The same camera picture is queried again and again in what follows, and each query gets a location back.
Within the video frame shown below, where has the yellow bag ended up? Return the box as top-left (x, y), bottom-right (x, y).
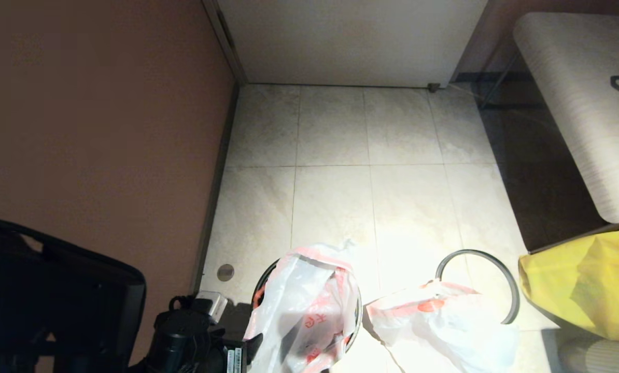
top-left (518, 228), bottom-right (619, 341)

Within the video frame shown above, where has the black round trash bin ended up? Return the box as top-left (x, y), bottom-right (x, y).
top-left (251, 256), bottom-right (363, 364)

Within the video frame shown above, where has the black metal bench frame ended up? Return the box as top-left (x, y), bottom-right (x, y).
top-left (477, 51), bottom-right (526, 111)

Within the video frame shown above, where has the fresh white plastic bag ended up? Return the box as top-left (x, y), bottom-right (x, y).
top-left (242, 241), bottom-right (362, 373)

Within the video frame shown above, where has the grey bin rim ring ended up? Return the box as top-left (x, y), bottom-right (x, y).
top-left (435, 249), bottom-right (520, 325)

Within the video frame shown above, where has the white door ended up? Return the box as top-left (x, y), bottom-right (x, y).
top-left (216, 0), bottom-right (489, 88)

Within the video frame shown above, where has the grey door frame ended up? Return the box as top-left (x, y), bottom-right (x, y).
top-left (202, 0), bottom-right (248, 87)

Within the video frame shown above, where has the dark grey baseboard strip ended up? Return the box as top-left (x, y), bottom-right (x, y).
top-left (190, 83), bottom-right (241, 296)

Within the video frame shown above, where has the used white bin liner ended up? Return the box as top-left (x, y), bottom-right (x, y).
top-left (367, 280), bottom-right (520, 373)

